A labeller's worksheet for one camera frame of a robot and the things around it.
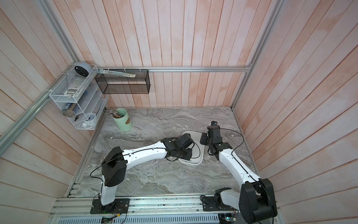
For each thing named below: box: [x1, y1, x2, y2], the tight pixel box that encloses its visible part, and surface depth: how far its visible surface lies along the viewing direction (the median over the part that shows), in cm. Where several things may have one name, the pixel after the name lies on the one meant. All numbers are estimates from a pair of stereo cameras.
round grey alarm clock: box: [74, 61, 93, 77], surface depth 84 cm
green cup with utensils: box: [109, 108, 132, 132], surface depth 99 cm
